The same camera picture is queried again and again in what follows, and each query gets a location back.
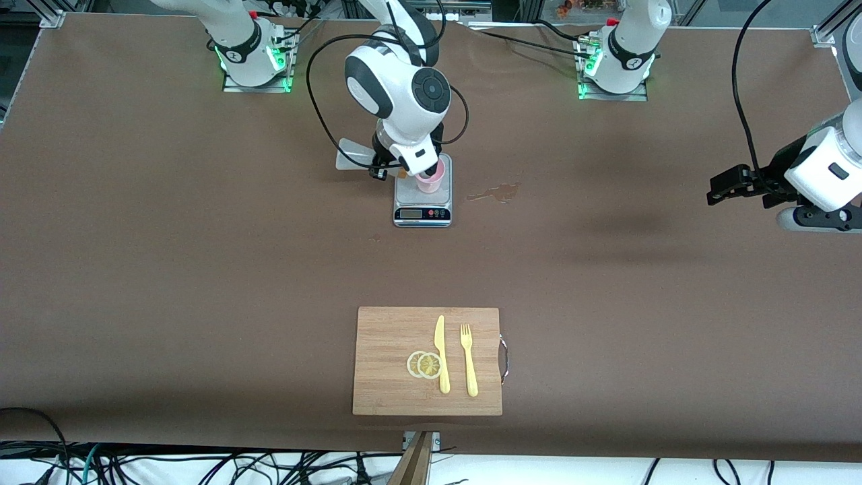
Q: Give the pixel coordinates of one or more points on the small metal bracket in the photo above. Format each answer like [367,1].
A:
[436,441]

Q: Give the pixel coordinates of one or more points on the translucent sauce bottle orange cap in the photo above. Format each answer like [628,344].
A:
[353,156]

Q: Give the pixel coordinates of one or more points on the yellow plastic fork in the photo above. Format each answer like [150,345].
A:
[470,367]

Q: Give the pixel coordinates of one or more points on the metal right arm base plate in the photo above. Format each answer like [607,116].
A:
[232,87]

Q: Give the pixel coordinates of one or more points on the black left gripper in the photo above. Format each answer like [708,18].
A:
[776,170]

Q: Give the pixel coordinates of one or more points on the wooden post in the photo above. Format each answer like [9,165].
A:
[412,465]

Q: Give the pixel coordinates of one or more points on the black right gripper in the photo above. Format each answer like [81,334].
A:
[381,152]

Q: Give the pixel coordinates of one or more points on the pink plastic cup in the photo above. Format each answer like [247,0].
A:
[434,182]

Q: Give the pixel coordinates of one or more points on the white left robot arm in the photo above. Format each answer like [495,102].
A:
[630,47]

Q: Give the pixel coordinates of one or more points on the lemon slice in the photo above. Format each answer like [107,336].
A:
[411,364]
[429,366]

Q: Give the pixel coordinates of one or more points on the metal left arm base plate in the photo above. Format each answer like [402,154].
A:
[640,95]

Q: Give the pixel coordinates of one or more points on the silver digital kitchen scale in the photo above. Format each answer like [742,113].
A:
[421,214]

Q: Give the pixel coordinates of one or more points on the white power strip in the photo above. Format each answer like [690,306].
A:
[465,10]

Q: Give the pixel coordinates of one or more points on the wooden cutting board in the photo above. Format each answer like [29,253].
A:
[390,364]

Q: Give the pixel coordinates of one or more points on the aluminium frame profile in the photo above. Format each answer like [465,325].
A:
[832,30]
[52,17]

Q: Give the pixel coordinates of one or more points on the yellow plastic knife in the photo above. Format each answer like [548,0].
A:
[442,357]

